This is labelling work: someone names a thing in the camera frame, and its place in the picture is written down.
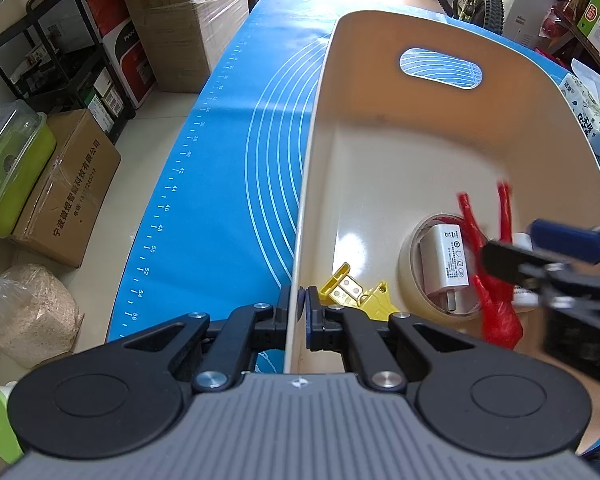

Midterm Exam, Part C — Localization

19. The white charger plug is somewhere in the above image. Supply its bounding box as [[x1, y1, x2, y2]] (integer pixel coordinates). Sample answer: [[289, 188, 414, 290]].
[[417, 224, 470, 311]]

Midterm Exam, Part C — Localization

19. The beige plastic storage basket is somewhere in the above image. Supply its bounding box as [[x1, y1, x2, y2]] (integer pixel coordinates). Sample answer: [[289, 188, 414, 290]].
[[282, 10, 600, 456]]

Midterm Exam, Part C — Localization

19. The clear bag of grain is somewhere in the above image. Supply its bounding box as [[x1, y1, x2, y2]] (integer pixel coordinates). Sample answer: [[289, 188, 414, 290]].
[[0, 262, 83, 368]]

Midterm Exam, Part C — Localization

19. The black trolley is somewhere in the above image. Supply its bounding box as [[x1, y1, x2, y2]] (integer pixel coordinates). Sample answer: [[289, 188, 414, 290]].
[[0, 0, 136, 133]]

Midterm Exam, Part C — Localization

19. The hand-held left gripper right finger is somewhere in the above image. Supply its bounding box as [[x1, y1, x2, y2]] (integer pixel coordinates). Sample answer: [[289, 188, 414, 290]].
[[305, 286, 486, 392]]

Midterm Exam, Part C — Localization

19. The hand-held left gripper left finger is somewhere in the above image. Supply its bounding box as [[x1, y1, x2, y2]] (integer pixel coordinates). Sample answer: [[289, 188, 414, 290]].
[[105, 285, 303, 394]]

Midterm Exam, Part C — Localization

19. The beige tape roll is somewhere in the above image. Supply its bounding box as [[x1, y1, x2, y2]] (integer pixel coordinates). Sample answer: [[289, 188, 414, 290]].
[[399, 214, 486, 322]]

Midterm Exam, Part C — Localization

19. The blue silicone baking mat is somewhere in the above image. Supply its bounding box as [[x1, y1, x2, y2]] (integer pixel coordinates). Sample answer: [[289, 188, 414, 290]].
[[105, 0, 600, 458]]

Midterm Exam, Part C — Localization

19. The tissue pack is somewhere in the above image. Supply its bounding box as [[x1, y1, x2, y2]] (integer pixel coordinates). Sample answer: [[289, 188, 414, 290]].
[[560, 57, 600, 161]]

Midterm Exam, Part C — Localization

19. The lime green lidded container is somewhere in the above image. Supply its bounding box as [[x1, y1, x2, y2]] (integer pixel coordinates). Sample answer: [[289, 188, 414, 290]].
[[0, 100, 58, 236]]

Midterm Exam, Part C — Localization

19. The plastic-wrapped cardboard box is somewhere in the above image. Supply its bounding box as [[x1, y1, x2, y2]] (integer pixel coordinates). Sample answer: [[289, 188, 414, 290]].
[[140, 0, 251, 93]]

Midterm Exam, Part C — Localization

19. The red and white appliance box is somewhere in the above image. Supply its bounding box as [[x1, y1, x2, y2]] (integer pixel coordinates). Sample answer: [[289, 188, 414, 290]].
[[84, 0, 156, 111]]

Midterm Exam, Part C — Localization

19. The printed brown cardboard box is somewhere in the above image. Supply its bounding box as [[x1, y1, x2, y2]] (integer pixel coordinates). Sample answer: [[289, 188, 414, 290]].
[[10, 108, 122, 268]]

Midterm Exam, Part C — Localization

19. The red plastic bag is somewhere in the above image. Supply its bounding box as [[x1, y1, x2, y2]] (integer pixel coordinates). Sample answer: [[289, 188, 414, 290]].
[[456, 181, 524, 350]]

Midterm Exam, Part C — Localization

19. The yellow plastic tool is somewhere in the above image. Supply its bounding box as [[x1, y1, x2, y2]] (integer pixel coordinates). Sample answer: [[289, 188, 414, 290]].
[[319, 262, 401, 323]]

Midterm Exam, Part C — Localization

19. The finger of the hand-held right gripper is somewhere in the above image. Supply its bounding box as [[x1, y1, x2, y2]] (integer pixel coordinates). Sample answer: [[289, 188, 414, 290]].
[[480, 240, 600, 311], [529, 219, 600, 267]]

